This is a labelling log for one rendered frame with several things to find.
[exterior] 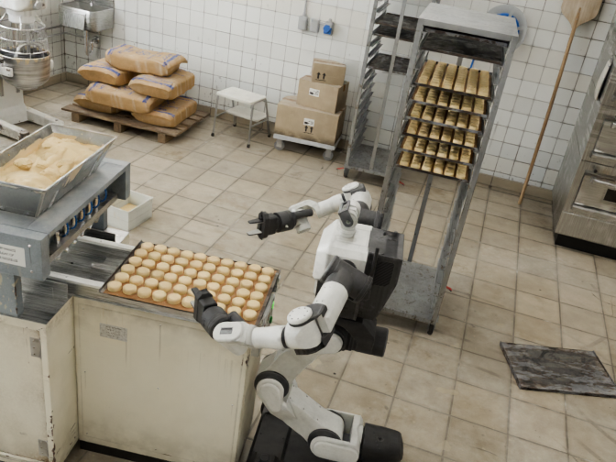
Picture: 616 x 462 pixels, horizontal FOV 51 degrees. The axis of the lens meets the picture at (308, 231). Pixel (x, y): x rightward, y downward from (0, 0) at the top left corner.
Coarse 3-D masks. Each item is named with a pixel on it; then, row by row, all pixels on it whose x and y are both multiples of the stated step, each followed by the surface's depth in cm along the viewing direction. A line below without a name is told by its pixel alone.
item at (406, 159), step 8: (408, 152) 364; (400, 160) 356; (408, 160) 353; (416, 160) 354; (424, 160) 357; (432, 160) 357; (440, 160) 360; (416, 168) 348; (424, 168) 346; (432, 168) 353; (440, 168) 350; (448, 168) 351; (456, 168) 358; (464, 168) 354; (456, 176) 344; (464, 176) 344
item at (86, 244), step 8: (80, 240) 265; (88, 240) 265; (96, 240) 265; (104, 240) 266; (72, 248) 268; (80, 248) 267; (88, 248) 266; (96, 248) 266; (104, 248) 265; (112, 248) 265; (120, 248) 264; (128, 248) 263; (112, 256) 266; (120, 256) 266
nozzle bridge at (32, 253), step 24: (120, 168) 264; (72, 192) 239; (96, 192) 243; (120, 192) 273; (0, 216) 217; (24, 216) 219; (48, 216) 222; (72, 216) 227; (96, 216) 256; (0, 240) 210; (24, 240) 209; (48, 240) 213; (72, 240) 239; (0, 264) 215; (24, 264) 213; (48, 264) 216; (0, 288) 219; (0, 312) 224
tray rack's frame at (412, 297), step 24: (432, 24) 310; (456, 24) 309; (480, 24) 320; (504, 24) 331; (504, 48) 364; (408, 264) 436; (408, 288) 410; (432, 288) 414; (408, 312) 386; (432, 312) 389
